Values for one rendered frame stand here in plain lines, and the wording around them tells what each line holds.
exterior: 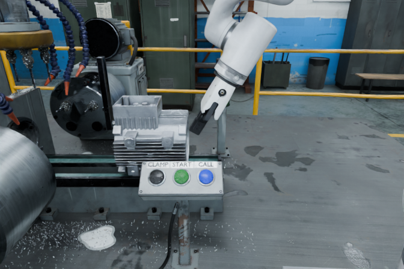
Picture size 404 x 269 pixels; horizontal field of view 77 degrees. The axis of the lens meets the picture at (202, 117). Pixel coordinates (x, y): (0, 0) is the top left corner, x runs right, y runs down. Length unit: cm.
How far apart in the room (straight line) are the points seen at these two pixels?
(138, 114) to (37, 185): 28
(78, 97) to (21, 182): 52
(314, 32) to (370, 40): 100
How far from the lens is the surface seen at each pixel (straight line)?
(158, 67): 386
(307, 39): 586
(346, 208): 98
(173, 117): 73
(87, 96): 104
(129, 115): 73
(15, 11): 82
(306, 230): 85
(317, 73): 560
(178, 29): 374
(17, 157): 61
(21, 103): 96
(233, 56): 62
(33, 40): 78
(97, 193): 86
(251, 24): 62
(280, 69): 531
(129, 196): 84
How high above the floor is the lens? 137
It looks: 22 degrees down
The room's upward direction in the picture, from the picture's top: straight up
